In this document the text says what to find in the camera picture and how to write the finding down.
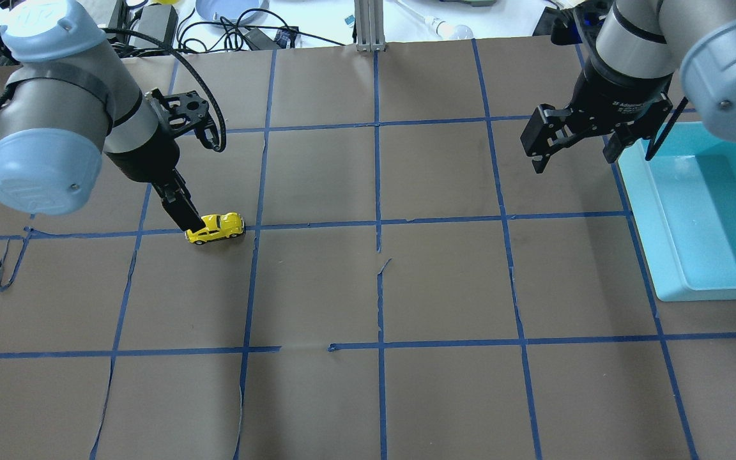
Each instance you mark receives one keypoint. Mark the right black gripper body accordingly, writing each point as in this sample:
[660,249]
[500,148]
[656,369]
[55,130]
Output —
[623,93]

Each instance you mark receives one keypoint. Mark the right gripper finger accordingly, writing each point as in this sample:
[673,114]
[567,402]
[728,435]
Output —
[623,137]
[551,130]

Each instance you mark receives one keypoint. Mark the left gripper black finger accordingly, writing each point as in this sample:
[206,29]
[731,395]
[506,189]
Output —
[177,202]

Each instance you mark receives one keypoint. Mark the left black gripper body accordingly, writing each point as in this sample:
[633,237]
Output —
[147,160]

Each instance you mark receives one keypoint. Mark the yellow beetle toy car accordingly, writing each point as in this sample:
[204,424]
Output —
[217,226]

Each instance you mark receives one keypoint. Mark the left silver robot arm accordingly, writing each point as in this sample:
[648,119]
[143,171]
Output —
[73,103]

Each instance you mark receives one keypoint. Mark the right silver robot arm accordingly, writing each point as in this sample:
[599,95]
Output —
[647,61]

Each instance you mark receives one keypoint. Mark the light blue plastic bin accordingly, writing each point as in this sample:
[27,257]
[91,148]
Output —
[684,204]

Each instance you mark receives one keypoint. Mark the black power adapter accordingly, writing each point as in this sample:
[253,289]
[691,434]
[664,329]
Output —
[156,20]

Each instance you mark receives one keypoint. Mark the light blue plate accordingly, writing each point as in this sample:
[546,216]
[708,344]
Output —
[213,10]

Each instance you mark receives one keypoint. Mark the brown paper table mat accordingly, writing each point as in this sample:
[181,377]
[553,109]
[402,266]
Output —
[407,286]

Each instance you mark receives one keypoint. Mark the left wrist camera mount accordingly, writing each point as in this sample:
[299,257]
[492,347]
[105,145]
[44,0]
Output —
[183,113]

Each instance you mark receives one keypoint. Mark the aluminium frame post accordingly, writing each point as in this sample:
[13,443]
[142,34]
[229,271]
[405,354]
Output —
[369,26]

